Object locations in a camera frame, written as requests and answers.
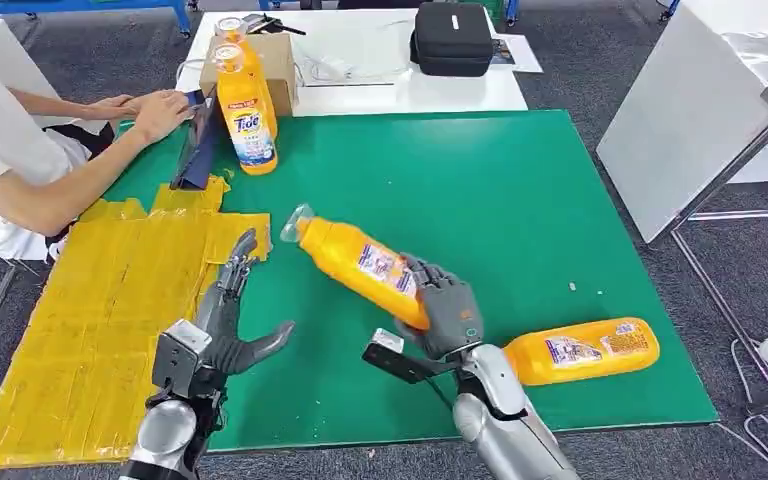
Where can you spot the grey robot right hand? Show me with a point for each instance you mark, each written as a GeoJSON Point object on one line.
{"type": "Point", "coordinates": [447, 311]}

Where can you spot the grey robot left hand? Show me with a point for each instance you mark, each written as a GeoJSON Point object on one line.
{"type": "Point", "coordinates": [225, 331]}

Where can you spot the orange detergent bottle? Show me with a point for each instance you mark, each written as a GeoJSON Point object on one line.
{"type": "Point", "coordinates": [246, 112]}
{"type": "Point", "coordinates": [351, 262]}
{"type": "Point", "coordinates": [576, 351]}
{"type": "Point", "coordinates": [233, 30]}

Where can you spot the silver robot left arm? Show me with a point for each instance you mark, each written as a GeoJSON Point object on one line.
{"type": "Point", "coordinates": [172, 437]}

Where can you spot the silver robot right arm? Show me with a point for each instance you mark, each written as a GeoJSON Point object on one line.
{"type": "Point", "coordinates": [510, 424]}

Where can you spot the yellow taped sheet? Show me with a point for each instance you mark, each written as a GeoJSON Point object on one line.
{"type": "Point", "coordinates": [106, 311]}

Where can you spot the green table mat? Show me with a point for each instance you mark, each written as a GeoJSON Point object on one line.
{"type": "Point", "coordinates": [457, 185]}

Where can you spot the tablet in blue folder stand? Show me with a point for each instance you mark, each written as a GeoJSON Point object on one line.
{"type": "Point", "coordinates": [198, 142]}

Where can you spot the person's right hand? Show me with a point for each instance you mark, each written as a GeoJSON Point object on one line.
{"type": "Point", "coordinates": [159, 116]}

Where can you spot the person's hand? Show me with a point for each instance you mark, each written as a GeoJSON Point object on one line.
{"type": "Point", "coordinates": [159, 116]}
{"type": "Point", "coordinates": [116, 106]}

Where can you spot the person's left hand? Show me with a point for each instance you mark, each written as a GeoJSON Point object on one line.
{"type": "Point", "coordinates": [116, 106]}

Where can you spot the printed paper leaflet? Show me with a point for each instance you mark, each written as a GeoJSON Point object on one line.
{"type": "Point", "coordinates": [520, 56]}

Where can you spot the brown cardboard box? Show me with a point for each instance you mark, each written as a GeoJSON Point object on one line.
{"type": "Point", "coordinates": [281, 66]}

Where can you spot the black zip case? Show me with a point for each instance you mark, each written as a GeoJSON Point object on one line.
{"type": "Point", "coordinates": [451, 40]}

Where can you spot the person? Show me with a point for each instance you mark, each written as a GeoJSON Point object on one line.
{"type": "Point", "coordinates": [0, 139]}

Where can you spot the white panel table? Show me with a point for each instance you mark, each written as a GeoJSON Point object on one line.
{"type": "Point", "coordinates": [682, 119]}

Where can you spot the black handheld device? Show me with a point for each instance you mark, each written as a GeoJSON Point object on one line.
{"type": "Point", "coordinates": [271, 25]}

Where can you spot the small white side table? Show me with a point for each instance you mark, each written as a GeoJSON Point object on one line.
{"type": "Point", "coordinates": [6, 56]}

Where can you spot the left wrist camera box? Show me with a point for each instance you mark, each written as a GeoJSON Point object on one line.
{"type": "Point", "coordinates": [178, 358]}

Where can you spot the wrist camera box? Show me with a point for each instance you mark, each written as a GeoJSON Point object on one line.
{"type": "Point", "coordinates": [178, 358]}
{"type": "Point", "coordinates": [397, 361]}

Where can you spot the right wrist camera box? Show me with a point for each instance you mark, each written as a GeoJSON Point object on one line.
{"type": "Point", "coordinates": [397, 361]}

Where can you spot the blue metal frame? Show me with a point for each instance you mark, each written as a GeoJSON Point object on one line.
{"type": "Point", "coordinates": [92, 5]}

